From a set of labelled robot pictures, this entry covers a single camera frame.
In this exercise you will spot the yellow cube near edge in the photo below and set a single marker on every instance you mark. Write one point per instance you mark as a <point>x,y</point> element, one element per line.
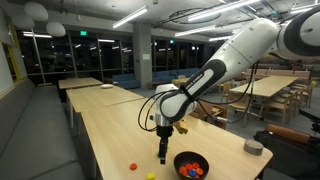
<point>150,176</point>

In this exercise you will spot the black bowl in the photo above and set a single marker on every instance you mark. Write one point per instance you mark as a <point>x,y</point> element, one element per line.
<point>191,166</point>

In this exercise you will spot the grey round puck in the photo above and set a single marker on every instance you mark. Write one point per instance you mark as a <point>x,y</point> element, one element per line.
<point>253,147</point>

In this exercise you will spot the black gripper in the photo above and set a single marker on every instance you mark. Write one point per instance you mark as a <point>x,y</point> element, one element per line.
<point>164,133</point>

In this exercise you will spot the long wooden dining table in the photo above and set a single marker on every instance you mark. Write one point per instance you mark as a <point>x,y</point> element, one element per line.
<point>265,87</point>

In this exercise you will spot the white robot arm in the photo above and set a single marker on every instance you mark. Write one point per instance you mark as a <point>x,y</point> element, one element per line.
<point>295,40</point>

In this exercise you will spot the grey bench sofa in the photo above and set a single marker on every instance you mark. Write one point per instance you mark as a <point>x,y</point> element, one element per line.
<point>35,142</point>

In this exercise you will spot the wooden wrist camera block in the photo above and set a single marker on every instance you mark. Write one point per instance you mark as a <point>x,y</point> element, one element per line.
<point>181,126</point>

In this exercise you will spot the wooden work table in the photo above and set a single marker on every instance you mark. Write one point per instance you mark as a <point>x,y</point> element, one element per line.
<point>126,152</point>

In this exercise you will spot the orange rings in bowl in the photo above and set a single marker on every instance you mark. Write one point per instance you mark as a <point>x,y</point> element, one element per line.
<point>186,168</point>

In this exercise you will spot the white plate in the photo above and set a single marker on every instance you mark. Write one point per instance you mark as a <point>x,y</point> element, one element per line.
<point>106,86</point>

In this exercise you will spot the blue sofa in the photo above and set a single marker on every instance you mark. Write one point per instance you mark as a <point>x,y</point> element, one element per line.
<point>126,81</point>

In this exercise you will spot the brown leather chair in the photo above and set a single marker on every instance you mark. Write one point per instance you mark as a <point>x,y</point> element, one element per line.
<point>288,133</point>

